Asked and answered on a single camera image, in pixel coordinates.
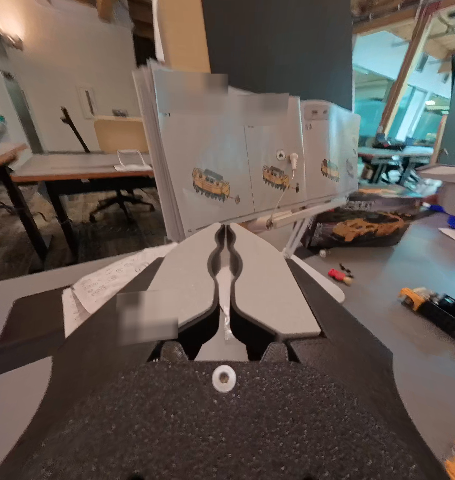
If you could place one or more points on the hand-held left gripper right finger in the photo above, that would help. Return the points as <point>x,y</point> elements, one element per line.
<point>272,292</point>

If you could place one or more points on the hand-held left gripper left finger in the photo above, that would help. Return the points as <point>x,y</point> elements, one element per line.
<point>186,270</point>

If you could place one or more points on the white lego helmet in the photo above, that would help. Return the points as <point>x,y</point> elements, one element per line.
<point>324,253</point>

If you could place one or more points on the yellow car lego box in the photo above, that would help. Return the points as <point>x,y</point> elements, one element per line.
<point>362,228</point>

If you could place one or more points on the lego instruction booklet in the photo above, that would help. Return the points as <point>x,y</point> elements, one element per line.
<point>220,157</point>

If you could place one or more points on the white wall switch panel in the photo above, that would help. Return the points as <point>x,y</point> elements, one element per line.
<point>87,102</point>

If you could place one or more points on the wooden pillar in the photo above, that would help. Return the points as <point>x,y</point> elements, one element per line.
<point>403,75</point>

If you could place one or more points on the red lego minifigure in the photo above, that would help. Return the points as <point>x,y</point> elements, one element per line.
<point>336,275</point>

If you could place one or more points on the wooden office desk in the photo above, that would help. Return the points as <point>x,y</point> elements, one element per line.
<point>396,152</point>

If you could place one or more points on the small black lego piece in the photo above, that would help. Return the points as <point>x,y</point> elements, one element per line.
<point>345,267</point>

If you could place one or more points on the cluttered wooden desk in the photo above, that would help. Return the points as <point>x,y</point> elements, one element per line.
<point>2,155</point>

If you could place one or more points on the white paper bag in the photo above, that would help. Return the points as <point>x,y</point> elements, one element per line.
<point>100,285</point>

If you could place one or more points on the dark partition panel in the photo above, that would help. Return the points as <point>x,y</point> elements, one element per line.
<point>280,45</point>

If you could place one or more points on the small wooden board on stand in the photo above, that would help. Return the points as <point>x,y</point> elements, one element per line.
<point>120,133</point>

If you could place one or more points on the white page holder clip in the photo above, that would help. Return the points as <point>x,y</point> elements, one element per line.
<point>294,159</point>

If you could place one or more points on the black and orange car chassis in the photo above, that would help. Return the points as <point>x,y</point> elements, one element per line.
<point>411,296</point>

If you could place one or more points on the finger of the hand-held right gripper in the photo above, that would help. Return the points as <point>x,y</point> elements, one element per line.
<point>437,171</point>
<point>452,198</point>

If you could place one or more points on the black office chair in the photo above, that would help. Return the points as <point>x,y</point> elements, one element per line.
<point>122,202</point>

